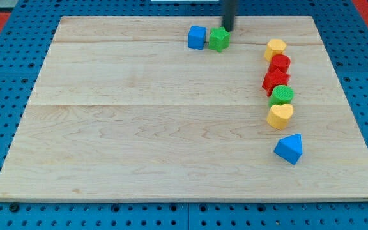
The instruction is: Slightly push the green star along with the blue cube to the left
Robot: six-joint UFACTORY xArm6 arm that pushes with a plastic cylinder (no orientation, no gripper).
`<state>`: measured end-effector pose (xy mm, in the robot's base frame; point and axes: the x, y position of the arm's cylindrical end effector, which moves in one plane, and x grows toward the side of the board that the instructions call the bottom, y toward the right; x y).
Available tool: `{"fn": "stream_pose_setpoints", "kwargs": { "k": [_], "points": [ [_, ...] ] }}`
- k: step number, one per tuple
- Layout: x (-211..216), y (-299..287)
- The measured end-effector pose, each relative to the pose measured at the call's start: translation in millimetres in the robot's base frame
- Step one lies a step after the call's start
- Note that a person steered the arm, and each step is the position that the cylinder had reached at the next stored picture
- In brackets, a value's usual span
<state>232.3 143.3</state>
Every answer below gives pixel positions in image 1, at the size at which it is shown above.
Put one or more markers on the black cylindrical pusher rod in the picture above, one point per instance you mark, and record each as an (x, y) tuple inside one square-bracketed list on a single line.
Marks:
[(229, 8)]

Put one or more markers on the green star block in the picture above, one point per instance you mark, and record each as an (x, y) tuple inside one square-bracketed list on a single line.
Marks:
[(219, 39)]

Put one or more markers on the blue cube block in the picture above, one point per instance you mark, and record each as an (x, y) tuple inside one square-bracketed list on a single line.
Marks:
[(196, 37)]

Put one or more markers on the red star block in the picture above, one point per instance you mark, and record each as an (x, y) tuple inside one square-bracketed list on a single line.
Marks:
[(273, 79)]

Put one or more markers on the yellow hexagon block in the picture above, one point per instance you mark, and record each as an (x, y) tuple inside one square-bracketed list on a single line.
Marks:
[(274, 47)]

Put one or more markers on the red cylinder block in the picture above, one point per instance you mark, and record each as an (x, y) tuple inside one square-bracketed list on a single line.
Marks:
[(279, 62)]

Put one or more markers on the green cylinder block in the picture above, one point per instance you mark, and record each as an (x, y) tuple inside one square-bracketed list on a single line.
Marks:
[(281, 94)]

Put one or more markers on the yellow heart block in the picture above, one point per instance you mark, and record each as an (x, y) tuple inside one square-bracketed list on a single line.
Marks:
[(279, 116)]

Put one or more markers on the light wooden board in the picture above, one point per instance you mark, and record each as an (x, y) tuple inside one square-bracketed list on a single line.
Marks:
[(123, 111)]

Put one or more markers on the blue triangular prism block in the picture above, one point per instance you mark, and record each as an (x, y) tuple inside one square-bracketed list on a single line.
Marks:
[(290, 148)]

